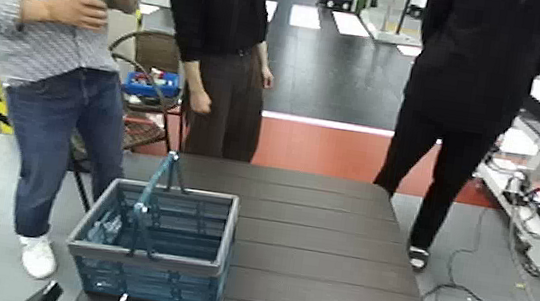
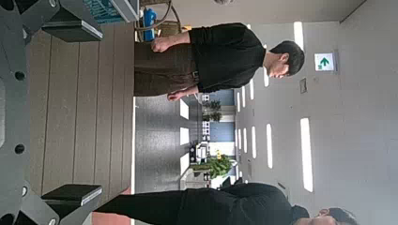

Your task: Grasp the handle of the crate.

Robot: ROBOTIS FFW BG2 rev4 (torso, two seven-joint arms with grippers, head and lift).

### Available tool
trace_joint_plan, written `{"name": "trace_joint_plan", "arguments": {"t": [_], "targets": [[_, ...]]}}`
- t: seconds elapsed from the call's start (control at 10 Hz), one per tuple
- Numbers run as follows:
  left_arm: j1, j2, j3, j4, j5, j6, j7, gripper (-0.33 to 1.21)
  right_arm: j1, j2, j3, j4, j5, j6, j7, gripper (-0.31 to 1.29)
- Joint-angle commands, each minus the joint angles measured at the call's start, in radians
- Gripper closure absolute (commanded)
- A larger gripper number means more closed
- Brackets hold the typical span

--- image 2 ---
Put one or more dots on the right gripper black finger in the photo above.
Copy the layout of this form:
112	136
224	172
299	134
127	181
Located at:
73	29
72	195

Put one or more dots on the teal folding crate grey rim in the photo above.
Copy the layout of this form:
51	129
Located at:
101	11

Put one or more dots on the blue plastic item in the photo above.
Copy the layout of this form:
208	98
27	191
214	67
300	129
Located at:
149	18

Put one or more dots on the white machine with black parts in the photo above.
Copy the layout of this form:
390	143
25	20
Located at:
200	153

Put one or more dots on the large green potted plant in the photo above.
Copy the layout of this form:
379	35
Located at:
219	165

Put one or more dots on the person black shirt brown trousers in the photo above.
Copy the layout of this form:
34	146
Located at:
225	56

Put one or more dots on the person all in black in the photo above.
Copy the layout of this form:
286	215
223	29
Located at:
234	206

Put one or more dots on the long white ceiling light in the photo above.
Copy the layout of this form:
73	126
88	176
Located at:
306	156
298	34

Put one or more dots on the small square ceiling plate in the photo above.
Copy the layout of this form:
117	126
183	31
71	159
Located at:
303	85

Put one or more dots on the green arrow exit sign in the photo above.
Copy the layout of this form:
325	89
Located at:
324	62

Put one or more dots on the rattan chair dark frame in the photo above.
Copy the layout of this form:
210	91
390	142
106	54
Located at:
170	29

